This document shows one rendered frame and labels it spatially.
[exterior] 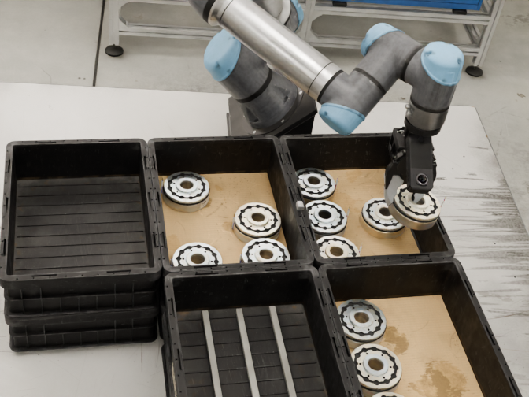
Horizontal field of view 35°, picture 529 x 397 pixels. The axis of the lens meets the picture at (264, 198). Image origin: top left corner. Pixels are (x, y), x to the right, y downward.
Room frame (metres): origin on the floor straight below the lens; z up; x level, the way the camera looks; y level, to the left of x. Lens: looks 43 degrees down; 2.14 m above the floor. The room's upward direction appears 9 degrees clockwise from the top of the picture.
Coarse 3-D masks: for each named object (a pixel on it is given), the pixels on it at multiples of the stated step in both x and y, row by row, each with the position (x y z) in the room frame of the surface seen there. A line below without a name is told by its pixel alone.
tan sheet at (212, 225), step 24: (216, 192) 1.41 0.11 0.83; (240, 192) 1.42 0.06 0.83; (264, 192) 1.43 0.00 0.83; (168, 216) 1.31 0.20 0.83; (192, 216) 1.32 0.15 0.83; (216, 216) 1.33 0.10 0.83; (168, 240) 1.23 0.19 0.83; (192, 240) 1.24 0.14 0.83; (216, 240) 1.26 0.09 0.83; (240, 240) 1.27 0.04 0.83
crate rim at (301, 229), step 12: (276, 144) 1.49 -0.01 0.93; (156, 168) 1.34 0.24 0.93; (156, 180) 1.30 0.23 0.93; (288, 180) 1.37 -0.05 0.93; (156, 192) 1.27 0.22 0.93; (288, 192) 1.33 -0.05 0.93; (156, 204) 1.23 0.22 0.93; (156, 216) 1.20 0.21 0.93; (300, 216) 1.27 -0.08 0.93; (300, 228) 1.23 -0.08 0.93; (312, 252) 1.17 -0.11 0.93; (168, 264) 1.08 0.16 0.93; (216, 264) 1.10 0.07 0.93; (228, 264) 1.10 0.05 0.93; (240, 264) 1.11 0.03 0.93; (252, 264) 1.11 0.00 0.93; (264, 264) 1.12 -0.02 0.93; (276, 264) 1.12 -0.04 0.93; (288, 264) 1.13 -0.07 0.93; (300, 264) 1.13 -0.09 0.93; (312, 264) 1.14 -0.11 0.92
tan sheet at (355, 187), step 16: (336, 176) 1.53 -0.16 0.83; (352, 176) 1.54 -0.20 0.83; (368, 176) 1.55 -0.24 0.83; (336, 192) 1.47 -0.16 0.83; (352, 192) 1.48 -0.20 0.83; (368, 192) 1.49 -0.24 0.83; (352, 208) 1.43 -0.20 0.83; (352, 224) 1.37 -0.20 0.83; (352, 240) 1.32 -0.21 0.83; (368, 240) 1.33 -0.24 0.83; (384, 240) 1.34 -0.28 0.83; (400, 240) 1.35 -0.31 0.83
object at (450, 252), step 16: (288, 160) 1.44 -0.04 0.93; (304, 208) 1.29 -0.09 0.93; (448, 240) 1.27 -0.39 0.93; (320, 256) 1.16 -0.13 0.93; (368, 256) 1.18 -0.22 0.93; (384, 256) 1.19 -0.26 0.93; (400, 256) 1.20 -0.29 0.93; (416, 256) 1.21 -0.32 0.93; (432, 256) 1.21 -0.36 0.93; (448, 256) 1.22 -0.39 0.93
